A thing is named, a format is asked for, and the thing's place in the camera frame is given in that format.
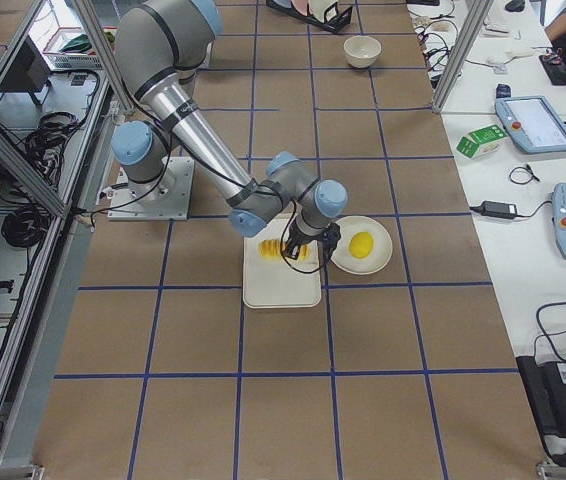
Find black power adapter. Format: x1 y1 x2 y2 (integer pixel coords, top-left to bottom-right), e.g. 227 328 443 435
482 201 518 219

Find yellow sliced bread loaf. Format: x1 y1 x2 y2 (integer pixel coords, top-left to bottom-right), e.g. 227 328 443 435
258 239 310 262

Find upper blue teach pendant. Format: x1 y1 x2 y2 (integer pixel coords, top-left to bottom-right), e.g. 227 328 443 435
494 96 566 154

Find cream ceramic bowl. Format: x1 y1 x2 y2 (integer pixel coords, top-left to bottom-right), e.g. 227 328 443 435
343 35 382 69

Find white round plate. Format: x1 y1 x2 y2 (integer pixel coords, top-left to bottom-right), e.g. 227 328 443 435
331 216 393 275

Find white rectangular tray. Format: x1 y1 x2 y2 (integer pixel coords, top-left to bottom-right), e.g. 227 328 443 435
243 214 321 309

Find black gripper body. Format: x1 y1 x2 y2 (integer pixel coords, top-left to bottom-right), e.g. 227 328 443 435
281 213 341 260

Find aluminium frame post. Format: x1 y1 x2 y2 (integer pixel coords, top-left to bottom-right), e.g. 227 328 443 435
432 0 493 113

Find black dish rack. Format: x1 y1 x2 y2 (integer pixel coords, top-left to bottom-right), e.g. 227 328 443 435
266 0 353 34

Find yellow lemon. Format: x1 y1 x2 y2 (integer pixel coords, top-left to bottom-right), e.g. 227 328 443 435
348 231 374 259

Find green white carton box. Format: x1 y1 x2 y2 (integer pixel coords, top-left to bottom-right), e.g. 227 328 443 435
456 124 506 159

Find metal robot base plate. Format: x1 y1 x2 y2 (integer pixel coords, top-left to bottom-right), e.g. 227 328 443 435
107 156 195 221

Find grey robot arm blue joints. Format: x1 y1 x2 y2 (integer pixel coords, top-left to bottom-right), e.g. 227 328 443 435
115 1 348 237

